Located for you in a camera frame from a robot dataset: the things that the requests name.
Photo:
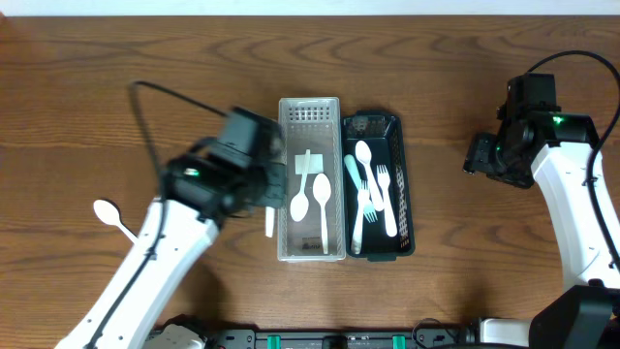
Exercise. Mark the white spoon handle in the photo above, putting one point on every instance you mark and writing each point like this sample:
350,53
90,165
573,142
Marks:
299,203

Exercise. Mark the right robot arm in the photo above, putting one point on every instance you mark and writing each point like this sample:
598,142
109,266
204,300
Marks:
539,144

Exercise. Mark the white spoon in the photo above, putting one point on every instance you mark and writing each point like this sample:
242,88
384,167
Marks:
322,193
269,221
109,214
364,157

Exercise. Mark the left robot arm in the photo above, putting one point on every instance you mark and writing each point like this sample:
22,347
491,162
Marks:
200,194

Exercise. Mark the pale blue plastic fork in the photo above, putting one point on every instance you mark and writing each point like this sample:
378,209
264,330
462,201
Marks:
351,166

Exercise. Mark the black plastic basket tray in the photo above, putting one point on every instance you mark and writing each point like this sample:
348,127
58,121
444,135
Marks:
382,132

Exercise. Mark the white fork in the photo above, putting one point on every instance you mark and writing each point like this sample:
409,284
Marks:
384,183
363,199

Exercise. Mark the white label sticker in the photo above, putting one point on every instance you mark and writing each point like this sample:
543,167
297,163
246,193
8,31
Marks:
316,164

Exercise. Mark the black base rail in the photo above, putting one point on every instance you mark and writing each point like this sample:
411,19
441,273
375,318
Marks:
189,332

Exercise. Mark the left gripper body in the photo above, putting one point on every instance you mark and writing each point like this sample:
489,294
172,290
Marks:
273,184

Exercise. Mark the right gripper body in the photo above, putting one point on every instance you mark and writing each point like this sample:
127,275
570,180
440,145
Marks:
478,156

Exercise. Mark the clear plastic basket tray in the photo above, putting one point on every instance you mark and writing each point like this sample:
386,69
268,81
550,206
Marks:
314,124

